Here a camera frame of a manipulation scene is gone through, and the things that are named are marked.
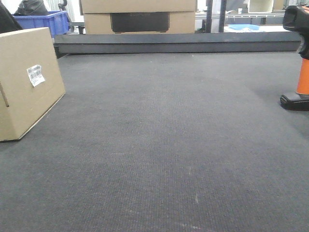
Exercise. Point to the dark jacket person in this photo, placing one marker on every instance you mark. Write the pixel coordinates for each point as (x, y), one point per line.
(7, 21)

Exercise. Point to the blue bin in background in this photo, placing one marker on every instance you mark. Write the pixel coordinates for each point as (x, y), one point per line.
(56, 21)

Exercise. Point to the large cardboard box background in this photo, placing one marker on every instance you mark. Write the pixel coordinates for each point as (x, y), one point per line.
(139, 16)

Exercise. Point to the light blue tray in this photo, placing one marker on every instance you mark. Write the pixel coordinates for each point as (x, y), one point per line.
(244, 27)

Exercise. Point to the black conveyor end rail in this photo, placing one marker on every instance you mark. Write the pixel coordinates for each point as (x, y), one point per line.
(178, 43)

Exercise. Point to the brown cardboard package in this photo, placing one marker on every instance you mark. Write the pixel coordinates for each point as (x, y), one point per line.
(30, 80)

